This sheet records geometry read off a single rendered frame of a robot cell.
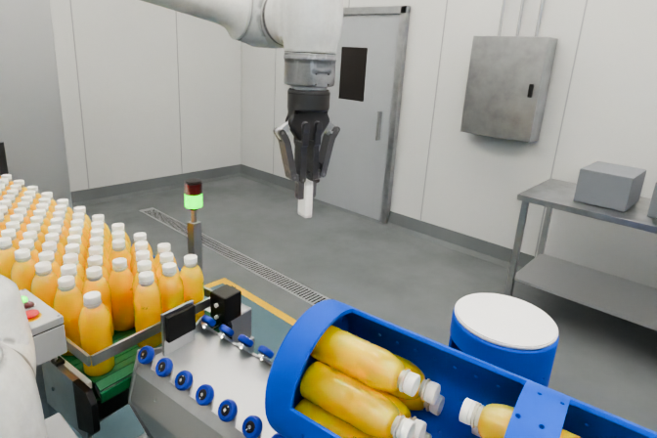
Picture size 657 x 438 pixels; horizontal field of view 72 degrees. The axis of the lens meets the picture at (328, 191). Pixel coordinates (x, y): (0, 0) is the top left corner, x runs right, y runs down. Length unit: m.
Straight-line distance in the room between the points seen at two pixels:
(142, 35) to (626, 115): 4.79
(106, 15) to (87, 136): 1.30
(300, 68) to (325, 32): 0.07
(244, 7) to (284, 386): 0.68
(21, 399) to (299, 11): 0.65
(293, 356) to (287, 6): 0.61
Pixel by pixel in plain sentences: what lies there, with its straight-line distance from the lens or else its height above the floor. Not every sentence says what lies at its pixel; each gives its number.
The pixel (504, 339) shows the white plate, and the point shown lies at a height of 1.04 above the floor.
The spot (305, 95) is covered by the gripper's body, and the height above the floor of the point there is 1.65.
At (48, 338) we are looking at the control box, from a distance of 1.27.
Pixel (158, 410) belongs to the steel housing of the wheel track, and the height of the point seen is 0.86.
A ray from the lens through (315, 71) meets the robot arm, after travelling 0.77.
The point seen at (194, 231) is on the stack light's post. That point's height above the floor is 1.07.
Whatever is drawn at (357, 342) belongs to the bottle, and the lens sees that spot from 0.90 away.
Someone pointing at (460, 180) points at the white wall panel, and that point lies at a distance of 4.47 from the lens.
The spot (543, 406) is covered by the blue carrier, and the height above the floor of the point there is 1.23.
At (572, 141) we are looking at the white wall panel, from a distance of 4.10.
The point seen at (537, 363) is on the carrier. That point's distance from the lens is 1.36.
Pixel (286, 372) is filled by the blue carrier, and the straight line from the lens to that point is 0.89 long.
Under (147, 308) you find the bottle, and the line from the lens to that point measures 1.37.
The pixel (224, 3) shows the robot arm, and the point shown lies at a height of 1.79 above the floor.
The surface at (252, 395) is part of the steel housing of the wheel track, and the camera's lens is 1.21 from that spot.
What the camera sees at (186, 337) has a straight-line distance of 1.38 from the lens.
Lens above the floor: 1.72
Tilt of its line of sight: 17 degrees down
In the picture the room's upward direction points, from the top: 3 degrees clockwise
